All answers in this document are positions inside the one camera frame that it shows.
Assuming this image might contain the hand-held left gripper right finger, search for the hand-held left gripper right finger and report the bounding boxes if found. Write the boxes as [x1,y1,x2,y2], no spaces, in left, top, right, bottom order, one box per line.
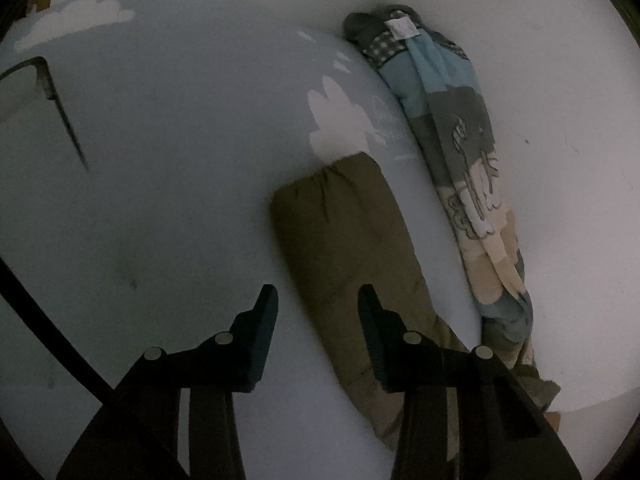
[357,284,583,480]

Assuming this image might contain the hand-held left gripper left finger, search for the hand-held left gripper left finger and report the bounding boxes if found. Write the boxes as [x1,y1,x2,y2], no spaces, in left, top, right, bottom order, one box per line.
[56,284,279,480]

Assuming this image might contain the olive green padded jacket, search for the olive green padded jacket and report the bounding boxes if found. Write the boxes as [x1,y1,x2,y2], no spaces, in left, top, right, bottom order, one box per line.
[270,152,562,453]

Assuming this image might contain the light blue cloud-print bed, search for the light blue cloud-print bed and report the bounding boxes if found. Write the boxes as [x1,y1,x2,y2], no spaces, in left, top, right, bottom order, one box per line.
[0,0,488,480]

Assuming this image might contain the patchwork cartoon print quilt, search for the patchwork cartoon print quilt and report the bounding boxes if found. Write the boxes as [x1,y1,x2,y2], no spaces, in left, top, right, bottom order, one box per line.
[342,4,535,366]

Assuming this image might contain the black cable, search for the black cable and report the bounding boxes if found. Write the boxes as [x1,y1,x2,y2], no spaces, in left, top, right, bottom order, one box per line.
[0,257,117,402]

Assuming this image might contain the black frame eyeglasses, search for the black frame eyeglasses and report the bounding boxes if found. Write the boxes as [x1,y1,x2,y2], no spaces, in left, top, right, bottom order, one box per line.
[0,56,90,173]

